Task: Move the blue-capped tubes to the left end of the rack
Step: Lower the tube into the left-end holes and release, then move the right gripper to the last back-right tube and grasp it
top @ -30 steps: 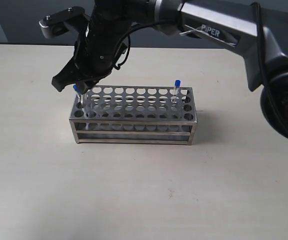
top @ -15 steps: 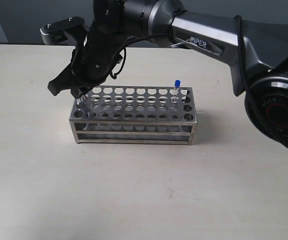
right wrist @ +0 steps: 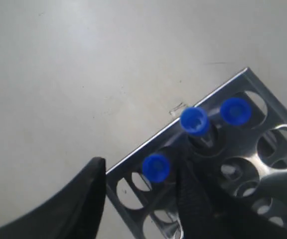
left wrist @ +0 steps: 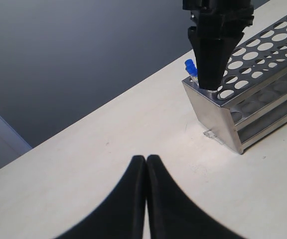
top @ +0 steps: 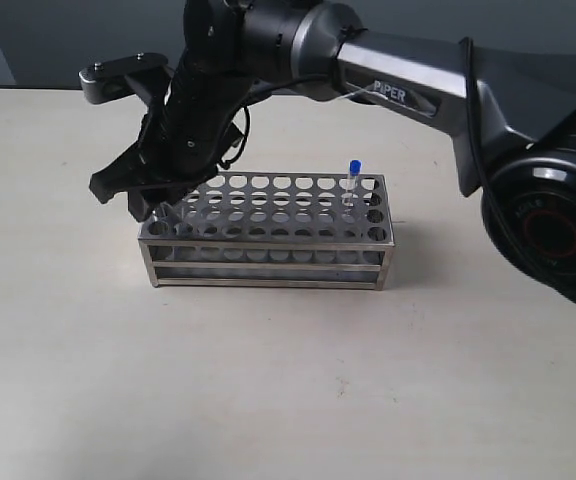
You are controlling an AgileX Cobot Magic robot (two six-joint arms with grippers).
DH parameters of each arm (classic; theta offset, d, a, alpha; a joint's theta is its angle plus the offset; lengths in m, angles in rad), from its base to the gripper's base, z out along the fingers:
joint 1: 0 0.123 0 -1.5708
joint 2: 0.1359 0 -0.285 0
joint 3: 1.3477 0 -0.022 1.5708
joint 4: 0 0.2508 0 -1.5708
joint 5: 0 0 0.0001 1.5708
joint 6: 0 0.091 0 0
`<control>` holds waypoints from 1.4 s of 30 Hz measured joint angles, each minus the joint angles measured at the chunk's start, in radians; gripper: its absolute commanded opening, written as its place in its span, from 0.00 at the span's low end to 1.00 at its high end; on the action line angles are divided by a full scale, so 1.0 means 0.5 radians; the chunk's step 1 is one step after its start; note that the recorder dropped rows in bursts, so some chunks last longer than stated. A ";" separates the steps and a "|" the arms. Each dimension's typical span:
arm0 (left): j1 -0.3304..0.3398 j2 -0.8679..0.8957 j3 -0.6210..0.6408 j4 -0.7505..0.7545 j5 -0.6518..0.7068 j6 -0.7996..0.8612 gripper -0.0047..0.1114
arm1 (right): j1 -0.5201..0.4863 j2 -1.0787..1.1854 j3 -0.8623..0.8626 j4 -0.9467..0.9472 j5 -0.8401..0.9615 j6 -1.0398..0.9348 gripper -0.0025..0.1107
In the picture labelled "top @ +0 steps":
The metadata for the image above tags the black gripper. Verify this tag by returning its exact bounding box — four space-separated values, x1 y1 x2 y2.
89 50 248 222

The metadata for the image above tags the blue-capped tube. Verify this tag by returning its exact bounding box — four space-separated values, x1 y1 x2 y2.
148 205 169 236
342 159 362 208
163 202 186 236

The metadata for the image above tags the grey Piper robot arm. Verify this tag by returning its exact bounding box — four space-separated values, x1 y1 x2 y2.
79 1 576 304

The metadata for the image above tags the stainless steel test tube rack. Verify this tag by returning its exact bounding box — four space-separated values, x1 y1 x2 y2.
138 172 395 290

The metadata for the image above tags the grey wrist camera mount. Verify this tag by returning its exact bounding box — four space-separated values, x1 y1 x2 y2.
79 53 173 107

